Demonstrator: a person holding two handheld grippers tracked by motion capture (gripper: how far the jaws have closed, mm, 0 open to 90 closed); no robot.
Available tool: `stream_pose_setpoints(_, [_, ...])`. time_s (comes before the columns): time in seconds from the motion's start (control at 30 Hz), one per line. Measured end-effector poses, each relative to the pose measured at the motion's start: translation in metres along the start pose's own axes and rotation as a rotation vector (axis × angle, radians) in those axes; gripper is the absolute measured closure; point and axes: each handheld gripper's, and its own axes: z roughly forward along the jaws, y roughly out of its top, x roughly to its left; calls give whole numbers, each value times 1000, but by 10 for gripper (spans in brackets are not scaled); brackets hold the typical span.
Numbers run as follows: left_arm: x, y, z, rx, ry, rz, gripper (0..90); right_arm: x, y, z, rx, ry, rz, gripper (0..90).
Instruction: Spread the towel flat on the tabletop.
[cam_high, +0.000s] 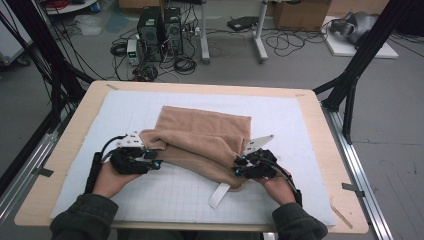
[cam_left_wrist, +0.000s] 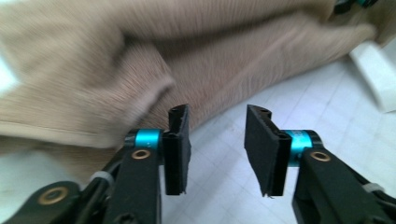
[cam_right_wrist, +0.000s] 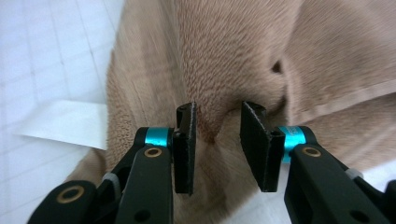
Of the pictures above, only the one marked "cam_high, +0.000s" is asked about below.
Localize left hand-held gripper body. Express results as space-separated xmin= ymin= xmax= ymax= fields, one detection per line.
xmin=109 ymin=130 xmax=152 ymax=175

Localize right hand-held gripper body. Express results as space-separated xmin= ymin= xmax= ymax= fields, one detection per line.
xmin=243 ymin=134 xmax=284 ymax=180

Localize beige terry towel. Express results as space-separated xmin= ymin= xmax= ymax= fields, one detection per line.
xmin=139 ymin=105 xmax=252 ymax=192

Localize person's left hand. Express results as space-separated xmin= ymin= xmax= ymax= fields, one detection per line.
xmin=92 ymin=161 xmax=144 ymax=200

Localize person's right hand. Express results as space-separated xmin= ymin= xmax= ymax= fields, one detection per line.
xmin=253 ymin=167 xmax=298 ymax=207

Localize white paper strip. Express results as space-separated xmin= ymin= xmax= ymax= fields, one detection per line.
xmin=207 ymin=182 xmax=232 ymax=210

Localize white grid mat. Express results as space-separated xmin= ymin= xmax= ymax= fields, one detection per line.
xmin=49 ymin=89 xmax=337 ymax=227

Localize white power supply unit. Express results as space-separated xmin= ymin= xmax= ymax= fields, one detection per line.
xmin=126 ymin=38 xmax=140 ymax=66

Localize large black computer tower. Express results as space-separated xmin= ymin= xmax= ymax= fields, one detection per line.
xmin=136 ymin=6 xmax=165 ymax=63

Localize slim black computer tower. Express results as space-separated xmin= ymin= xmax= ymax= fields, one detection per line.
xmin=163 ymin=7 xmax=184 ymax=56

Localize white table leg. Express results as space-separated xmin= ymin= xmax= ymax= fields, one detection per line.
xmin=254 ymin=0 xmax=270 ymax=65
xmin=199 ymin=0 xmax=211 ymax=65

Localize flat black device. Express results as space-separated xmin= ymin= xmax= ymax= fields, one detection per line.
xmin=226 ymin=15 xmax=260 ymax=33

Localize white floor board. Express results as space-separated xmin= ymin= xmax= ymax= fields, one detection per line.
xmin=321 ymin=15 xmax=400 ymax=60

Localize clear plastic bag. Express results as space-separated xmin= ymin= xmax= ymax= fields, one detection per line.
xmin=73 ymin=14 xmax=103 ymax=37

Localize cardboard box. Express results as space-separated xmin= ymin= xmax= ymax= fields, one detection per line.
xmin=272 ymin=0 xmax=333 ymax=32

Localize grey headset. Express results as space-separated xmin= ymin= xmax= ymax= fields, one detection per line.
xmin=329 ymin=11 xmax=380 ymax=45

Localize right hand-held gripper cable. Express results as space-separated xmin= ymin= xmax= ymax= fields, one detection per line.
xmin=256 ymin=156 xmax=304 ymax=207

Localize hand-held gripper cable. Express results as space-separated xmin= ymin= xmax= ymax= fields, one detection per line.
xmin=84 ymin=134 xmax=129 ymax=195
xmin=256 ymin=156 xmax=304 ymax=207

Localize left hand-held gripper cable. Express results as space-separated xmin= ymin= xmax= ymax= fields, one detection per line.
xmin=84 ymin=134 xmax=129 ymax=195

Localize coiled black cable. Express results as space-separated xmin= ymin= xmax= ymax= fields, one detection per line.
xmin=109 ymin=41 xmax=129 ymax=57
xmin=173 ymin=56 xmax=198 ymax=76

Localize aluminium rail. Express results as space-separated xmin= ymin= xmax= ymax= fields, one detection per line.
xmin=320 ymin=102 xmax=395 ymax=240
xmin=0 ymin=109 xmax=74 ymax=223

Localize loose black floor cables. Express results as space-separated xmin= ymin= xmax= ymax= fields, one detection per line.
xmin=265 ymin=27 xmax=330 ymax=58

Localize black metal frame stand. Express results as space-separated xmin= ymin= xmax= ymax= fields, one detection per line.
xmin=312 ymin=0 xmax=416 ymax=145
xmin=0 ymin=0 xmax=96 ymax=198

